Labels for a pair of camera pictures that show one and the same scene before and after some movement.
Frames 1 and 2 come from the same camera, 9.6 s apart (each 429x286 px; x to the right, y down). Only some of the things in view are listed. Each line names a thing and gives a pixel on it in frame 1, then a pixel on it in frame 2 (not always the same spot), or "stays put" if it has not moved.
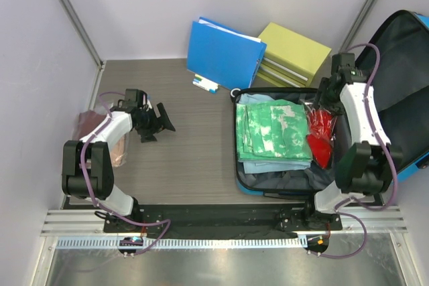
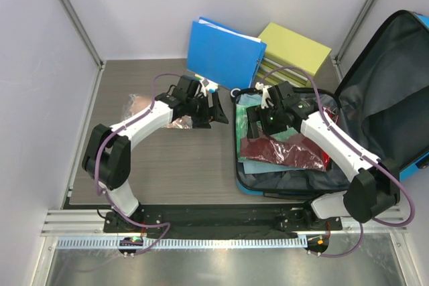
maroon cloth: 88,120 -> 297,151
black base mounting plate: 223,218 stays put
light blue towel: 251,98 stays put
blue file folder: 224,55 stays put
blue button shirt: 258,166 stays put
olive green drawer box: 289,57 stays put
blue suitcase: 287,140 stays put
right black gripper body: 327,98 -> 271,120
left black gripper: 157,125 -> 198,122
